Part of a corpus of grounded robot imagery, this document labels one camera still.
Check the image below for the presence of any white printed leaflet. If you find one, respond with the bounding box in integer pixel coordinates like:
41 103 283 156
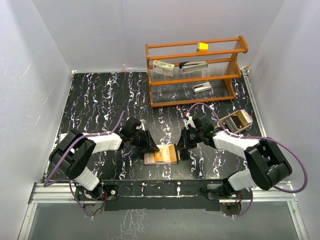
58 133 67 143

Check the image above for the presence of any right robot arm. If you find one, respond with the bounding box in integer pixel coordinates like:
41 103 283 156
175 115 293 199

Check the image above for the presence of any yellow grey eraser block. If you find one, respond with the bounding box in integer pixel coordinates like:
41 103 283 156
196 42 209 53

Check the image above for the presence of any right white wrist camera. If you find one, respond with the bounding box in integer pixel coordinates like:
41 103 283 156
186 115 196 129

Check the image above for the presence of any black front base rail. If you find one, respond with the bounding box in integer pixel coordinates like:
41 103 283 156
82 178 253 212

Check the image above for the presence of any pink leather card holder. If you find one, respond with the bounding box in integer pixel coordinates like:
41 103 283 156
144 144 180 165

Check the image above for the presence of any stack of credit cards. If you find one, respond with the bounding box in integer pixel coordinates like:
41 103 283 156
238 109 253 126

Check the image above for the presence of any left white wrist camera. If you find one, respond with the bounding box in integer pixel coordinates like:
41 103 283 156
139 119 147 131

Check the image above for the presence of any purple cable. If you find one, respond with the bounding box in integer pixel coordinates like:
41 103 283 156
186 102 310 218
43 110 127 218

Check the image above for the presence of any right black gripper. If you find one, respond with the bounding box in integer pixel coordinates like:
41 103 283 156
175 126 204 150

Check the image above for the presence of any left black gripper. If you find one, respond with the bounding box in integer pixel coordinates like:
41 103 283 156
130 129 159 154

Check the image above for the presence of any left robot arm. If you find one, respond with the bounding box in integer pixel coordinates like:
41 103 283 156
49 117 160 200

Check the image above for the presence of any grey black stapler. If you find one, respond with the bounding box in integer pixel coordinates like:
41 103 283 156
179 61 208 74

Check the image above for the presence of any white staples box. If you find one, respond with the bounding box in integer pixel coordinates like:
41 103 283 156
152 60 175 77

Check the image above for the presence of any orange wooden shelf rack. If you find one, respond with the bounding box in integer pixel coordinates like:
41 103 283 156
145 35 249 108

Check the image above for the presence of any gold card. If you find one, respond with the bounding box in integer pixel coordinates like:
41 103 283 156
166 144 178 163
154 144 169 163

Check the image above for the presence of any small white stapler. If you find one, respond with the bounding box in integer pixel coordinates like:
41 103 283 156
192 82 212 94

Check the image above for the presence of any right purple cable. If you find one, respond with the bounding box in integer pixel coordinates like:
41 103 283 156
186 102 310 218

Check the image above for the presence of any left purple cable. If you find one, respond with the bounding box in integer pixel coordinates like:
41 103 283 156
43 110 127 218

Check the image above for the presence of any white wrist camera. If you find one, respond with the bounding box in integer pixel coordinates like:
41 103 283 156
139 119 147 131
186 115 196 129

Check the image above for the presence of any beige oval card tray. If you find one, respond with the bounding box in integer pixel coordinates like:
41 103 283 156
220 109 253 134

